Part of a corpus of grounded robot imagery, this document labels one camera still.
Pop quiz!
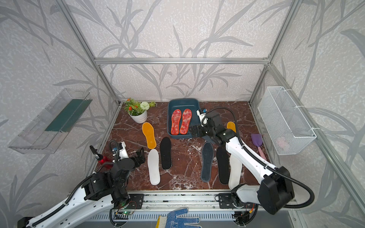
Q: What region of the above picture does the red orange-edged insole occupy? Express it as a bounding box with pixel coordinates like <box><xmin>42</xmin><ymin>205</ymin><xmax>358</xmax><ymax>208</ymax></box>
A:
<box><xmin>171</xmin><ymin>109</ymin><xmax>182</xmax><ymax>135</ymax></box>
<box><xmin>179</xmin><ymin>109</ymin><xmax>192</xmax><ymax>135</ymax></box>

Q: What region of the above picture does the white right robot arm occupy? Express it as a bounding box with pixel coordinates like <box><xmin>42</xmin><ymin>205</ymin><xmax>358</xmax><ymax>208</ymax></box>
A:
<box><xmin>189</xmin><ymin>108</ymin><xmax>315</xmax><ymax>215</ymax></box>

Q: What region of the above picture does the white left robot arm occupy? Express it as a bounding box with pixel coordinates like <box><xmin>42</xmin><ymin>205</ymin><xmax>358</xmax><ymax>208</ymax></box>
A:
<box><xmin>17</xmin><ymin>142</ymin><xmax>146</xmax><ymax>228</ymax></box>

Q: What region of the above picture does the white insole left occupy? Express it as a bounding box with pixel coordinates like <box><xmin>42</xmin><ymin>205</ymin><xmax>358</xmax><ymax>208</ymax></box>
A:
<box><xmin>147</xmin><ymin>149</ymin><xmax>161</xmax><ymax>185</ymax></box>

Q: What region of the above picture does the white insole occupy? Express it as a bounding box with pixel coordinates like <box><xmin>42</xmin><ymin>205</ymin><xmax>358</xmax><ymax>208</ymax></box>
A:
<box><xmin>228</xmin><ymin>155</ymin><xmax>242</xmax><ymax>190</ymax></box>
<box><xmin>147</xmin><ymin>149</ymin><xmax>161</xmax><ymax>185</ymax></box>

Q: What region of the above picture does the black insole left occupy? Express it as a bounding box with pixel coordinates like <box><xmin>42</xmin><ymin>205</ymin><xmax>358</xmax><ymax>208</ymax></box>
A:
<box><xmin>160</xmin><ymin>137</ymin><xmax>172</xmax><ymax>170</ymax></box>

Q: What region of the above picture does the black insole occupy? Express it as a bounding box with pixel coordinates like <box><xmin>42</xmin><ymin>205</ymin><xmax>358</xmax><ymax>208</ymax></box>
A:
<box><xmin>160</xmin><ymin>137</ymin><xmax>172</xmax><ymax>170</ymax></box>
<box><xmin>216</xmin><ymin>145</ymin><xmax>230</xmax><ymax>185</ymax></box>

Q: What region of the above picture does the yellow fuzzy insole left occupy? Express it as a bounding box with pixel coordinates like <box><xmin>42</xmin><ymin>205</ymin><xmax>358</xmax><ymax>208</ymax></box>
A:
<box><xmin>142</xmin><ymin>122</ymin><xmax>156</xmax><ymax>149</ymax></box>

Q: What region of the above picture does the yellow fuzzy insole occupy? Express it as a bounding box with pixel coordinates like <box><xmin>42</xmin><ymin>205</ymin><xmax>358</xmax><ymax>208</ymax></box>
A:
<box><xmin>226</xmin><ymin>121</ymin><xmax>237</xmax><ymax>133</ymax></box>
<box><xmin>142</xmin><ymin>122</ymin><xmax>156</xmax><ymax>149</ymax></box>

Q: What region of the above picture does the yellow fuzzy insole right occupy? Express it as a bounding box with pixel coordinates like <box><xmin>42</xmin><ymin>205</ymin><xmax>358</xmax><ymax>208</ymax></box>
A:
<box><xmin>226</xmin><ymin>121</ymin><xmax>237</xmax><ymax>133</ymax></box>

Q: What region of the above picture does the black insole right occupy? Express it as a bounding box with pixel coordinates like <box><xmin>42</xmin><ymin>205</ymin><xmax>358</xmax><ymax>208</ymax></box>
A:
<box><xmin>216</xmin><ymin>145</ymin><xmax>230</xmax><ymax>185</ymax></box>

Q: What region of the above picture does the potted artificial plant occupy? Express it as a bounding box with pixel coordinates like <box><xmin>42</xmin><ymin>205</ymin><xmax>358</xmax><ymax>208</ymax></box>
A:
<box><xmin>124</xmin><ymin>98</ymin><xmax>156</xmax><ymax>124</ymax></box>

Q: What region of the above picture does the white insole right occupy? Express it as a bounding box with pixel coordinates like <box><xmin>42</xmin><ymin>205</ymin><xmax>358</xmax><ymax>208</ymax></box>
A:
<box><xmin>228</xmin><ymin>155</ymin><xmax>242</xmax><ymax>190</ymax></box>

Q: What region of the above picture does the blue white work glove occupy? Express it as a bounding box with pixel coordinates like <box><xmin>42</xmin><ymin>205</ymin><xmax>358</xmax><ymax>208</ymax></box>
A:
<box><xmin>156</xmin><ymin>208</ymin><xmax>201</xmax><ymax>228</ymax></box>

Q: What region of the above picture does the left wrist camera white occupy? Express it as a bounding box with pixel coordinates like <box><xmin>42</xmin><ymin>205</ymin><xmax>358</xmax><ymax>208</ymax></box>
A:
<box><xmin>109</xmin><ymin>141</ymin><xmax>129</xmax><ymax>160</ymax></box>

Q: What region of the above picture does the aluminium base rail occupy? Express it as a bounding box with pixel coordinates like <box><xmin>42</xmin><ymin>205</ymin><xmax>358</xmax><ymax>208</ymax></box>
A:
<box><xmin>56</xmin><ymin>190</ymin><xmax>300</xmax><ymax>213</ymax></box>

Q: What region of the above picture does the white wire mesh basket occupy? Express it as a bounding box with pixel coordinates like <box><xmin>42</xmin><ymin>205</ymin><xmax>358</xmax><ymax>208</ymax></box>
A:
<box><xmin>258</xmin><ymin>86</ymin><xmax>317</xmax><ymax>155</ymax></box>

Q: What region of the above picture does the clear acrylic wall shelf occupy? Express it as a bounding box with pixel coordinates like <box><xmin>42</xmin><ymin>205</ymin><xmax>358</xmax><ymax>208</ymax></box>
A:
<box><xmin>8</xmin><ymin>89</ymin><xmax>92</xmax><ymax>154</ymax></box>

